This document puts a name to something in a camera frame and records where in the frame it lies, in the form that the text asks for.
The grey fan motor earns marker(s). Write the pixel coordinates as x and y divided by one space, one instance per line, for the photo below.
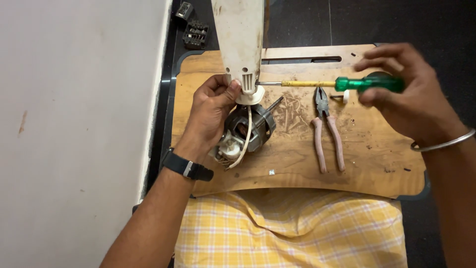
247 128

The person's right hand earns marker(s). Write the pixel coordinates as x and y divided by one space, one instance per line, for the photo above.
412 100

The wooden lap table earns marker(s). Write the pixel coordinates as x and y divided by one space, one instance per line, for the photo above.
297 149

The silver bangle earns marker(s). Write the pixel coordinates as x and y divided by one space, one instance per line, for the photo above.
442 143

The small black switch part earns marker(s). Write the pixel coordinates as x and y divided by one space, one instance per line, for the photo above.
184 10

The black switch block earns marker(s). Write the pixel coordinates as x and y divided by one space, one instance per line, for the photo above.
195 35

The yellow checked cloth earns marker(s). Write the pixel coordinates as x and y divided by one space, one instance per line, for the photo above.
290 230

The person's left hand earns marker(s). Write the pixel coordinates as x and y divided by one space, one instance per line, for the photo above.
208 111

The white plastic knob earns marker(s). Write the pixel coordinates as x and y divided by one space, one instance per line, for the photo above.
344 96

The black wrist watch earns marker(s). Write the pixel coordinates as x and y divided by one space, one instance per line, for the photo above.
186 167

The white fan stand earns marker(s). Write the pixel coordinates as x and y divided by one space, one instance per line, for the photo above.
240 48

